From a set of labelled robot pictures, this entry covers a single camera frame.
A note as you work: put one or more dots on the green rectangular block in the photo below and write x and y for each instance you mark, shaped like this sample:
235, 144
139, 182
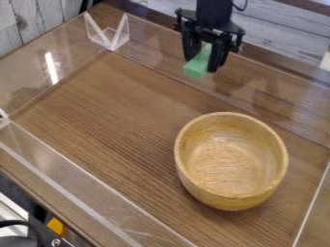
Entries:
195, 68

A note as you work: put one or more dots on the clear acrylic corner bracket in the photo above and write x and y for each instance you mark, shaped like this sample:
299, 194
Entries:
108, 38

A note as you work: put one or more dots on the clear acrylic enclosure wall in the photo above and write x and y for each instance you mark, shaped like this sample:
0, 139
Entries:
92, 119

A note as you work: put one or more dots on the brown wooden bowl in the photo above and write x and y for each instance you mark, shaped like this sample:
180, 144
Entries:
231, 160

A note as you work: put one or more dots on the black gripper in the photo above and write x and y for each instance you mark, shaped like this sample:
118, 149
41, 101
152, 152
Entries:
208, 24

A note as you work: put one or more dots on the yellow label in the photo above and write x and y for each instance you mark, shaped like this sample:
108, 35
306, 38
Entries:
56, 226

